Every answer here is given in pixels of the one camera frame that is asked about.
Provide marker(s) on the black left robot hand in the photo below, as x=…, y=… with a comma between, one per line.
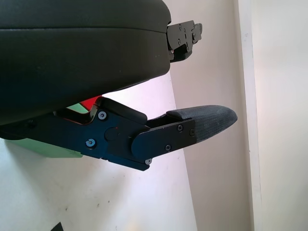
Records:
x=72, y=60

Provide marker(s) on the red wooden block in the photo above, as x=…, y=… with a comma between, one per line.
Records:
x=90, y=103

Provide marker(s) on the green wooden block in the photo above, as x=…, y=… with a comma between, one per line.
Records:
x=48, y=149

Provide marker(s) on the black tape strip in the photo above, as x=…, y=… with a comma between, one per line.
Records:
x=59, y=228

